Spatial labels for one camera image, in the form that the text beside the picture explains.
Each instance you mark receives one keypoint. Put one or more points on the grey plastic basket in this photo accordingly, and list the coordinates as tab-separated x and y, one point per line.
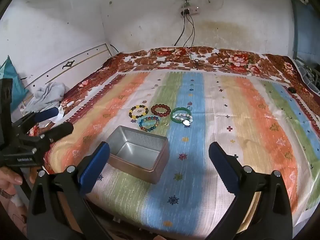
306	75

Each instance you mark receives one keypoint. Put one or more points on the silver metal tin box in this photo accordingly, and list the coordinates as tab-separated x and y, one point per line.
150	166

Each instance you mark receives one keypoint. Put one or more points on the pastel striped bed sheet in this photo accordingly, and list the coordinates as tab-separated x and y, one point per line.
212	155

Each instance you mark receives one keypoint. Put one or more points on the teal pillow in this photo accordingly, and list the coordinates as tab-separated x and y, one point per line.
12	80

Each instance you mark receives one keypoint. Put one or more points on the green jade bangle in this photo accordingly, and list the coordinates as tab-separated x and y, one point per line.
173	116

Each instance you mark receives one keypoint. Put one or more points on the person's left hand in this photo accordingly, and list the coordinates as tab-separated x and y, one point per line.
8	180

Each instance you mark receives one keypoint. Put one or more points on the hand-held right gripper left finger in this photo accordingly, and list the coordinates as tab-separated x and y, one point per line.
96	165

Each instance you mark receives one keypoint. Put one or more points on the white power strip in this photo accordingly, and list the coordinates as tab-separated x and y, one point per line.
193	10

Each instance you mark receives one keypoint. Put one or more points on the small black oval object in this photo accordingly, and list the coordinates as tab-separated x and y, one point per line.
292	90

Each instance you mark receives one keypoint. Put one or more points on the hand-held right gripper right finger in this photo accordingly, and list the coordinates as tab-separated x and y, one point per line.
222	162

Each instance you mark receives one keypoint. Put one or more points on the white headboard with gold trim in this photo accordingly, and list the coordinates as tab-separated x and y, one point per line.
82	62

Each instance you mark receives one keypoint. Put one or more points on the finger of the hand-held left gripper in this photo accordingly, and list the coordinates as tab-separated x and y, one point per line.
46	113
62	129

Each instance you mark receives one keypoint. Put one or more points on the grey crumpled cloth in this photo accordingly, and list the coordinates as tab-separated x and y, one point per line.
47	92

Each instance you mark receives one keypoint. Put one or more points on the brown floral blanket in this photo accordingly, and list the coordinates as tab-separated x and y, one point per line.
175	60

